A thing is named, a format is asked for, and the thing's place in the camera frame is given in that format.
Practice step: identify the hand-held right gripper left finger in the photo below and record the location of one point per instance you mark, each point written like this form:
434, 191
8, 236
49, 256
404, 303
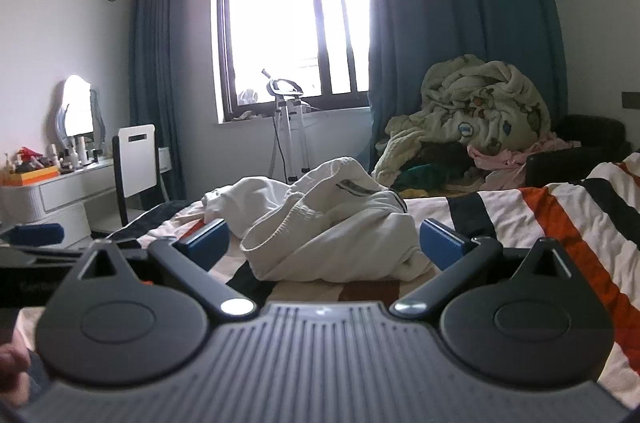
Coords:
207, 243

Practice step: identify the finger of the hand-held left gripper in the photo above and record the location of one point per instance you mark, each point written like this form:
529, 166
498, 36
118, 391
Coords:
35, 233

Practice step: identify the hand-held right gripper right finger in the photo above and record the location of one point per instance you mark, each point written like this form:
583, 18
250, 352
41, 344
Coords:
440, 245

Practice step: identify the white pants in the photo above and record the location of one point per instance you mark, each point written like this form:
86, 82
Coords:
325, 228

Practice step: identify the person's left hand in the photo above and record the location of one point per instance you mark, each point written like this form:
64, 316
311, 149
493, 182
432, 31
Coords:
10, 360

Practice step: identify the white dressing table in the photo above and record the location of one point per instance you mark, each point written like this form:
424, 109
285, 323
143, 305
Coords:
60, 195

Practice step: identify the orange box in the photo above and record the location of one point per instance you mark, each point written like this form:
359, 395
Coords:
35, 174

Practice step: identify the yellow cloth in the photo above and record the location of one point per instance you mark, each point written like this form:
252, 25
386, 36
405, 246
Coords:
412, 193

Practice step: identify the green cloth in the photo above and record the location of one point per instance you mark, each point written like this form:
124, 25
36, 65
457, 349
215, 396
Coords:
425, 175

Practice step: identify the pile of small toys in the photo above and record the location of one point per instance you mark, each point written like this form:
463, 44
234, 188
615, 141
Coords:
25, 158

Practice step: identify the group of cosmetic bottles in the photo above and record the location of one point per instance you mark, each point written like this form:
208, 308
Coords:
75, 155

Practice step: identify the dark cloth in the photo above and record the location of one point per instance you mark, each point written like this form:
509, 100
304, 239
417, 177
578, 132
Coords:
445, 155

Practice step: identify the pink cloth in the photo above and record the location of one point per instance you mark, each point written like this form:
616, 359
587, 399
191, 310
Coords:
505, 160

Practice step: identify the striped blanket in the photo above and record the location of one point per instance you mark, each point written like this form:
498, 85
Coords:
550, 223

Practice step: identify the cream printed blanket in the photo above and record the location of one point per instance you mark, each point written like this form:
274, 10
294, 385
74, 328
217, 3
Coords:
475, 103

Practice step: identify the window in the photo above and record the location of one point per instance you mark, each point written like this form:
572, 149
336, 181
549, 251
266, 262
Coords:
295, 13

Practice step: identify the white wall socket panel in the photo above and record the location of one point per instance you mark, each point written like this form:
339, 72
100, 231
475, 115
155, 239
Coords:
165, 159

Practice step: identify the white chair with black frame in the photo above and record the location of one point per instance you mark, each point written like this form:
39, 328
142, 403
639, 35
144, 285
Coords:
135, 163

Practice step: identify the wavy frame mirror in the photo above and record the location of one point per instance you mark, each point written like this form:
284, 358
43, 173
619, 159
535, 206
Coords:
78, 105

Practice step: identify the dark wall switch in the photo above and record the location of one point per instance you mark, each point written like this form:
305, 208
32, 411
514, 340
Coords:
631, 99

